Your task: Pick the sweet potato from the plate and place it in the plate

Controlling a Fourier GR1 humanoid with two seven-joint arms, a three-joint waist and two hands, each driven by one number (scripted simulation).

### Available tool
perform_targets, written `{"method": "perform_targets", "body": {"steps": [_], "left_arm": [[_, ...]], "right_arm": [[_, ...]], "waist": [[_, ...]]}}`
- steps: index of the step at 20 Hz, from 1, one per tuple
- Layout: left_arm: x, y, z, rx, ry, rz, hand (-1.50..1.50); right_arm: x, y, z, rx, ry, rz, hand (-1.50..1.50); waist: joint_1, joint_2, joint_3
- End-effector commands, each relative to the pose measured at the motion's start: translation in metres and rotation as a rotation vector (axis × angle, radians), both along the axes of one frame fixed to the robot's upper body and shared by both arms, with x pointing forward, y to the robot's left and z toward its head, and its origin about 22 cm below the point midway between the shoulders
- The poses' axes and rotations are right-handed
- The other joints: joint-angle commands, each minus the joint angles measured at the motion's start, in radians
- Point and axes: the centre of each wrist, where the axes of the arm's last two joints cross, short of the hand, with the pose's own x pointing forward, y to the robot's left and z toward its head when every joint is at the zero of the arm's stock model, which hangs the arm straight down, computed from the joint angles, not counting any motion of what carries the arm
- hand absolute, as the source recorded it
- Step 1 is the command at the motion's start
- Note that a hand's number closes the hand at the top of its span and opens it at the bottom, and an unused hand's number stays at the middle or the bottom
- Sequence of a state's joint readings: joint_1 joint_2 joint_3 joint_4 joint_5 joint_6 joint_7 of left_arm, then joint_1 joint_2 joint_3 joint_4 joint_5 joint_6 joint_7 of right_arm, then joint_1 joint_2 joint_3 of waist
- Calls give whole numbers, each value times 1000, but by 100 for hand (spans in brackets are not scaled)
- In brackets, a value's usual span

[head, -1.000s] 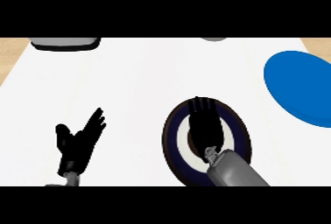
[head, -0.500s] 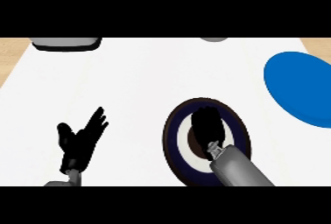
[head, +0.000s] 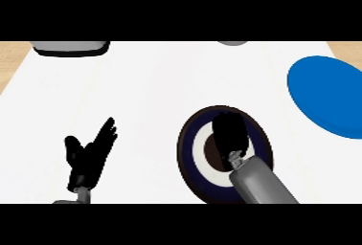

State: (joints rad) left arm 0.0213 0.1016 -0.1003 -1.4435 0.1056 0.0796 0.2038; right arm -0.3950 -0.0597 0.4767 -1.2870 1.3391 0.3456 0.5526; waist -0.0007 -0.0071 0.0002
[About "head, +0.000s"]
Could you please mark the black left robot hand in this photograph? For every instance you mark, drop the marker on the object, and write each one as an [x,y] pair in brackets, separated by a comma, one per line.
[90,156]

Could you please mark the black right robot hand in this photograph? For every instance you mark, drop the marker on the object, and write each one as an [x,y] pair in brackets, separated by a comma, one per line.
[230,134]

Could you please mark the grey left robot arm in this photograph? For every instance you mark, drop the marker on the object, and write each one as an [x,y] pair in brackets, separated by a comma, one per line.
[78,197]

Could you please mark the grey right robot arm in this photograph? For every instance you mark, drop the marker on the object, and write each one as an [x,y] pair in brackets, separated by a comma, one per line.
[257,182]

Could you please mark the dark navy and white plate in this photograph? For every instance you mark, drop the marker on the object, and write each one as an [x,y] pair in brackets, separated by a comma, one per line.
[193,159]

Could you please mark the blue plate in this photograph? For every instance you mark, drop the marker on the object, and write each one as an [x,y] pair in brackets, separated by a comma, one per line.
[326,92]

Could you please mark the white placemat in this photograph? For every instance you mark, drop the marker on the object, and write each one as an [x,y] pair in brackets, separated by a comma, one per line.
[156,92]

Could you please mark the small grey round object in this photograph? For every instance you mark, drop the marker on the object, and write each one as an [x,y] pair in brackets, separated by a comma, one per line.
[233,43]

